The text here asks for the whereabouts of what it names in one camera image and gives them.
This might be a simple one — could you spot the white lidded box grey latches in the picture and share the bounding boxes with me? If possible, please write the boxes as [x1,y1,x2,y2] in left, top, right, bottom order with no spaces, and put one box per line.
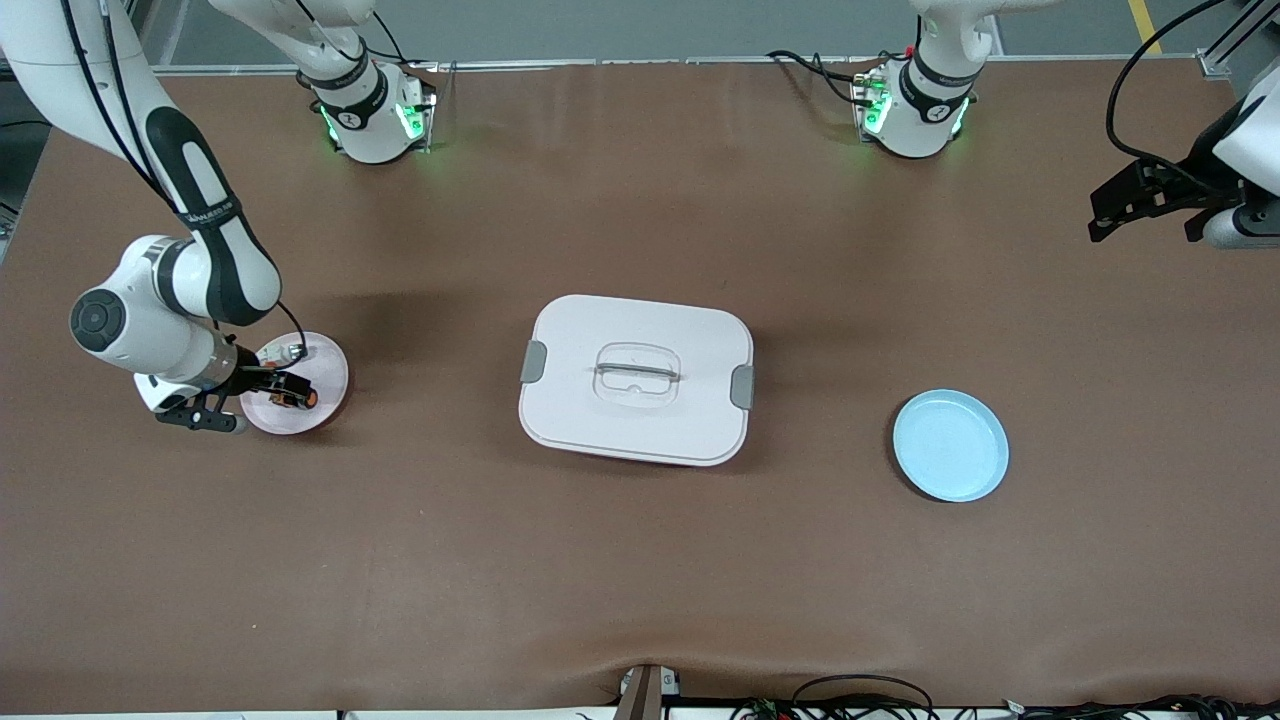
[518,294,757,468]

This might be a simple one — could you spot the pink round plate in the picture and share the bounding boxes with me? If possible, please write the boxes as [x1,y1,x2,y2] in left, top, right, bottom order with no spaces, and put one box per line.
[239,331,351,436]

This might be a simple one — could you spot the light blue round plate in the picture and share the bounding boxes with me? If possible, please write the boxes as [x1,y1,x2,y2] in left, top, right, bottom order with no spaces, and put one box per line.
[892,389,1010,503]

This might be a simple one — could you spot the brown table cover mat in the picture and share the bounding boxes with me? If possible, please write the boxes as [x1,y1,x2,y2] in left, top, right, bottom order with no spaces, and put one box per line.
[0,58,1280,713]

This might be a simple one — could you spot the aluminium frame profile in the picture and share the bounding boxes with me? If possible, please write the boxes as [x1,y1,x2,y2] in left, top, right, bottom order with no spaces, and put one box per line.
[130,0,186,71]
[1195,0,1280,81]

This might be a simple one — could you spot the black left arm base cable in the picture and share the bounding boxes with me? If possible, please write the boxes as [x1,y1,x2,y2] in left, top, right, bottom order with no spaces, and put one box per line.
[767,50,886,106]

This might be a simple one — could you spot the brown camera mount post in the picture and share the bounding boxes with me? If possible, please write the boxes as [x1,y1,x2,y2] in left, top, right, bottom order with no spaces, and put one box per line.
[615,663,683,720]

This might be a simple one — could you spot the black cable bundle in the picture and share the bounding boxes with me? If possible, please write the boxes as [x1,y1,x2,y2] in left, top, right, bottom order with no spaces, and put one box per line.
[1000,693,1280,720]

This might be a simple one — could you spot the black looped cable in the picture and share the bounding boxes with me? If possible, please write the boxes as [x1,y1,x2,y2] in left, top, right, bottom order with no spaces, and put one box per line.
[790,675,936,720]

